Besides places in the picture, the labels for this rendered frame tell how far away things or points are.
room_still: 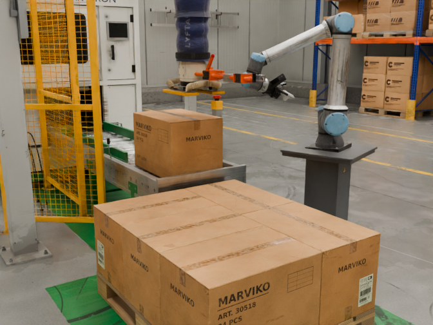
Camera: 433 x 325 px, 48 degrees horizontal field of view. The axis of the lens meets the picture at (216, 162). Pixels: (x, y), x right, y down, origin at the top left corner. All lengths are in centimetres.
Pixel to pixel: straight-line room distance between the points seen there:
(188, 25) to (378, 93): 825
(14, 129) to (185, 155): 113
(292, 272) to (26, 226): 208
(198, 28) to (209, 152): 82
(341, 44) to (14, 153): 220
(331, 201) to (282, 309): 134
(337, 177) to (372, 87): 796
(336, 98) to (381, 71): 793
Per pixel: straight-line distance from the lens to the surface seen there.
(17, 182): 353
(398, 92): 1079
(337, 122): 311
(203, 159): 330
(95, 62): 364
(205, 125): 327
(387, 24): 1092
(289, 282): 214
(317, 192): 338
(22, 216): 360
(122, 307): 285
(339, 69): 312
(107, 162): 383
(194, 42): 317
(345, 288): 244
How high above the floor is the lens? 142
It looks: 13 degrees down
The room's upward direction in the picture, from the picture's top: straight up
